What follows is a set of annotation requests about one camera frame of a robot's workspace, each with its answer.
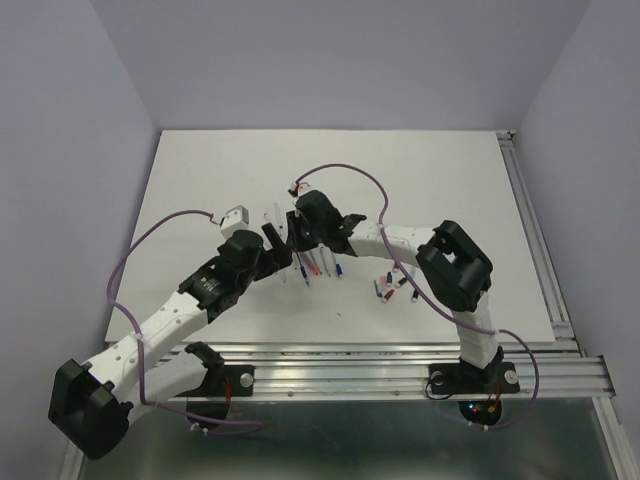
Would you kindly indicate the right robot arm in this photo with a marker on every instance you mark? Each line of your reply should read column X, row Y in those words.
column 455, row 268

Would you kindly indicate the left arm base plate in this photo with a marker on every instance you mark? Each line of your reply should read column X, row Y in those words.
column 230, row 380

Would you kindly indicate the aluminium frame rail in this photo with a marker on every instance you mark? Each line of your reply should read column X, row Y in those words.
column 339, row 375

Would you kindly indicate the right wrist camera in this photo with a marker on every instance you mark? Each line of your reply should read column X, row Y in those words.
column 297, row 189

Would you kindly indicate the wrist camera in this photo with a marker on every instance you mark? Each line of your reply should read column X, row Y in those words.
column 297, row 189
column 234, row 220

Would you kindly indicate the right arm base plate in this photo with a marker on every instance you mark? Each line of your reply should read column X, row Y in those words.
column 461, row 378

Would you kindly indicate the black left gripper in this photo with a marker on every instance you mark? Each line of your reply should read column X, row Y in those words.
column 276, row 258

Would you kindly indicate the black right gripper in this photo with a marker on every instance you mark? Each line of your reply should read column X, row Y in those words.
column 294, row 239

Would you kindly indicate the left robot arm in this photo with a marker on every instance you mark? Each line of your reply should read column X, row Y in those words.
column 91, row 402

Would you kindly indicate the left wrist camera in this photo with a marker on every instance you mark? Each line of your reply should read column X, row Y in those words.
column 234, row 220

